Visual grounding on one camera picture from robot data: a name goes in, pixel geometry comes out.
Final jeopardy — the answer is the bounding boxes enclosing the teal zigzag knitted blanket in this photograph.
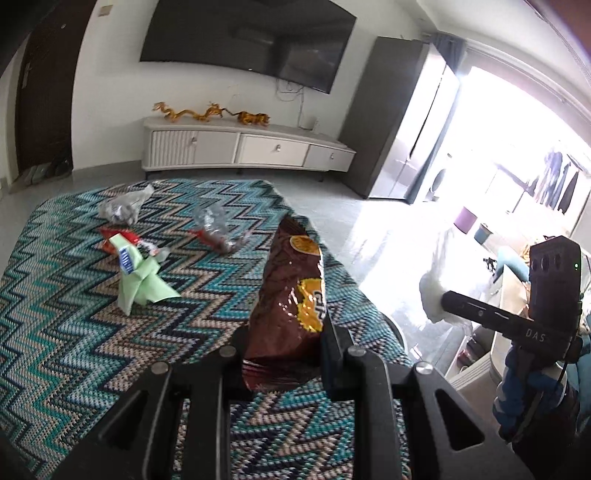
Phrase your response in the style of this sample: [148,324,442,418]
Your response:
[0,178,412,480]

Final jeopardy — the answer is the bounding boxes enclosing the golden tiger figurine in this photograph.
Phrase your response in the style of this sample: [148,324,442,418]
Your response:
[226,110,270,127]

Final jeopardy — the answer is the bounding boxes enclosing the black television cables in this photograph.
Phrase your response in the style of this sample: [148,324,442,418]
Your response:
[275,77,309,128]

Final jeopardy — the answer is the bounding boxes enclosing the purple round stool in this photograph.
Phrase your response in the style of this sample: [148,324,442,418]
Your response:
[454,207,478,234]

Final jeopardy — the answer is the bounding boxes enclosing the large black wall television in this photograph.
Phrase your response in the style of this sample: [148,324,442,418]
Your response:
[140,0,356,94]

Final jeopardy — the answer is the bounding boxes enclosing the brown chip bag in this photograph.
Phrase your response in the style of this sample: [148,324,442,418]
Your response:
[242,215,328,392]

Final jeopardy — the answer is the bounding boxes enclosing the teal small waste bin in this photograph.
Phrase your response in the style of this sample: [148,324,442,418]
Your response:
[474,223,492,245]

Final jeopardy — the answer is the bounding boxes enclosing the blue gloved right hand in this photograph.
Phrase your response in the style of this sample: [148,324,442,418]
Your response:
[493,346,590,442]

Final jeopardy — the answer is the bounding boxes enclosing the green paper wrapper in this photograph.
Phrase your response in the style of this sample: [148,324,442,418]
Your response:
[110,235,180,316]

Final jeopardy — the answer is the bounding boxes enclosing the clear silver wrapper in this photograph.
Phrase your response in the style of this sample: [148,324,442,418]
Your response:
[98,184,154,226]

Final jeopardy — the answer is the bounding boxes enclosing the dark brown entrance door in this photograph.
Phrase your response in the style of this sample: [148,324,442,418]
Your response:
[15,0,95,174]

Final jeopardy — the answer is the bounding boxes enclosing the hanging dark clothes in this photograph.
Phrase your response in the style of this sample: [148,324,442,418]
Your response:
[533,151,581,214]

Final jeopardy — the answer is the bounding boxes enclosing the golden dragon figurine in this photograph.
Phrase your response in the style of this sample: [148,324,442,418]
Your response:
[152,102,223,122]

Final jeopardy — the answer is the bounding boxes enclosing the clear plastic candy wrapper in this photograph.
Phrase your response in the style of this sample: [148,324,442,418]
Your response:
[192,204,252,254]

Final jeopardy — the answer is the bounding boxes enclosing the silver double-door refrigerator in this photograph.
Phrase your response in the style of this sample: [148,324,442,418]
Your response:
[339,37,446,203]

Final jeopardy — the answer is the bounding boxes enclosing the white low TV cabinet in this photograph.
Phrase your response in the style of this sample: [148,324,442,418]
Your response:
[141,117,356,173]

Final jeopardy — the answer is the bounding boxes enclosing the teal chair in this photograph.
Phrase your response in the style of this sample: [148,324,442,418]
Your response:
[493,257,530,282]

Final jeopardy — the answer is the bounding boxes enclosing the red snack wrapper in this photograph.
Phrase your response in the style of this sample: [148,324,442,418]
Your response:
[98,227,170,262]

